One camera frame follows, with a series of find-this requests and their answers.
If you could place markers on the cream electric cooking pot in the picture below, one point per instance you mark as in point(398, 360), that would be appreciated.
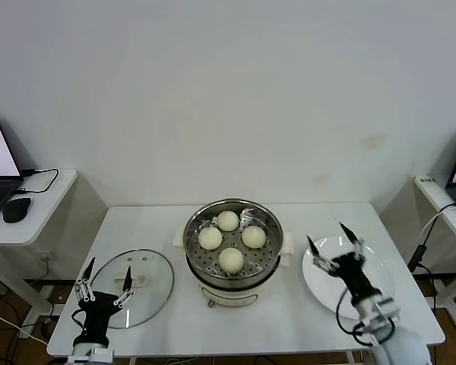
point(232, 294)

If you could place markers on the black computer mouse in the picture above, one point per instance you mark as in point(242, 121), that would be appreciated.
point(18, 209)

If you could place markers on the white steamed baozi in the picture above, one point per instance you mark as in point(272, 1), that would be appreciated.
point(211, 238)
point(254, 236)
point(232, 259)
point(228, 220)

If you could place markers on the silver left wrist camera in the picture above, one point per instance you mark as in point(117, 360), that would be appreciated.
point(99, 357)

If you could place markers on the white round plate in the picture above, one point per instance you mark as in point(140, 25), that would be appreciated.
point(380, 273)

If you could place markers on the stainless steel steamer basket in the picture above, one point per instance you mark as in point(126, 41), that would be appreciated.
point(197, 262)

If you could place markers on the white side table with mouse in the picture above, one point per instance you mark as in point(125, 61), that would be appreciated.
point(49, 213)

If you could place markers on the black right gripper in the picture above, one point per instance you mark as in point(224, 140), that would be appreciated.
point(351, 273)

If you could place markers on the round glass pot lid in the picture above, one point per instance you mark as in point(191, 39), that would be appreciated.
point(148, 273)

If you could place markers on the white side table with label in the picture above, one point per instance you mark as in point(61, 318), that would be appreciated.
point(452, 224)

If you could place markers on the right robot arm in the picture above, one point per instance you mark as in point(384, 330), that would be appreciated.
point(403, 346)

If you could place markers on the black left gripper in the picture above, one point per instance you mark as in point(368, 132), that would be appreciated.
point(99, 311)

